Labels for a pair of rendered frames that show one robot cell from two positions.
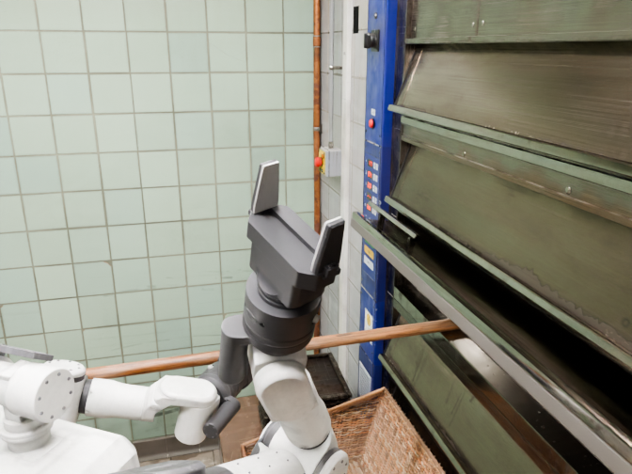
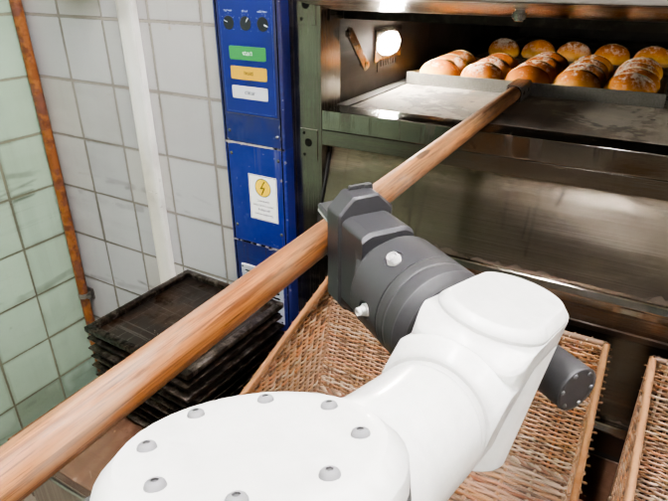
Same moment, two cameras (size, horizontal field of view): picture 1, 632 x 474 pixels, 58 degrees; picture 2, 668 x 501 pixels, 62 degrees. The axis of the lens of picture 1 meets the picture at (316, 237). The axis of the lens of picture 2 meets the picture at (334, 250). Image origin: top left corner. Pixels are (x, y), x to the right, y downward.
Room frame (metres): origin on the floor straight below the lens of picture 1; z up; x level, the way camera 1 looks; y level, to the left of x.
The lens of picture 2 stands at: (0.84, 0.53, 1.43)
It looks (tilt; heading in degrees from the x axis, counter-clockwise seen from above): 27 degrees down; 314
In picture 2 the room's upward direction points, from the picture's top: straight up
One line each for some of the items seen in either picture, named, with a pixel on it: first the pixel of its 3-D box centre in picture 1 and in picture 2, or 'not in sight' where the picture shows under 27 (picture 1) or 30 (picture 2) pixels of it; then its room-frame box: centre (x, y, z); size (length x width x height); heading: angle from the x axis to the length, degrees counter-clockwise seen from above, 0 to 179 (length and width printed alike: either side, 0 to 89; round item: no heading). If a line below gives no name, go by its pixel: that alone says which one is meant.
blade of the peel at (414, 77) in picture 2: not in sight; (540, 75); (1.47, -0.83, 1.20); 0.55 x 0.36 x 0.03; 15
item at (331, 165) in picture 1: (330, 161); not in sight; (2.20, -0.06, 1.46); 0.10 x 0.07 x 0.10; 14
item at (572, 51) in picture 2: not in sight; (574, 51); (1.56, -1.23, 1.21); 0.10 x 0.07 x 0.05; 17
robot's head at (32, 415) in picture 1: (24, 395); not in sight; (0.62, 0.37, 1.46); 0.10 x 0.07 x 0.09; 70
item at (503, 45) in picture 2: not in sight; (504, 47); (1.76, -1.18, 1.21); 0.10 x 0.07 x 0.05; 13
